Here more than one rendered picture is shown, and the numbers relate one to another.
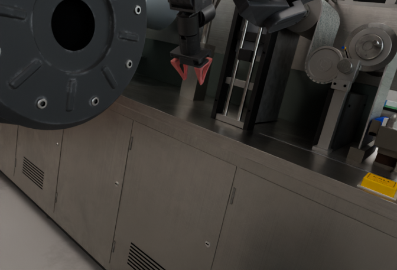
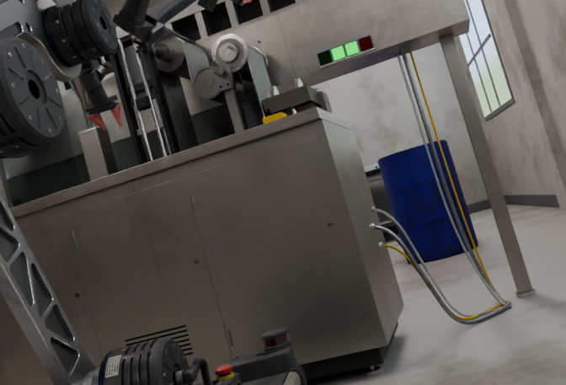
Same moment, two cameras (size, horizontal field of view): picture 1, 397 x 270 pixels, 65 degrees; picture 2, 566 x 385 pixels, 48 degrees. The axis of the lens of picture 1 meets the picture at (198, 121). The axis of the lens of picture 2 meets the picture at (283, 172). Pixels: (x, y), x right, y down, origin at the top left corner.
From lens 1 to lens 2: 1.41 m
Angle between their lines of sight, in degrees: 26
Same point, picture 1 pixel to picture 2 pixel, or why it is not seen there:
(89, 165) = not seen: hidden behind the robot
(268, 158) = (200, 148)
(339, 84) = (223, 85)
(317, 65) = (204, 85)
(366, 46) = (226, 53)
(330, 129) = (238, 121)
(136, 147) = (82, 237)
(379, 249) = (296, 154)
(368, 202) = (271, 128)
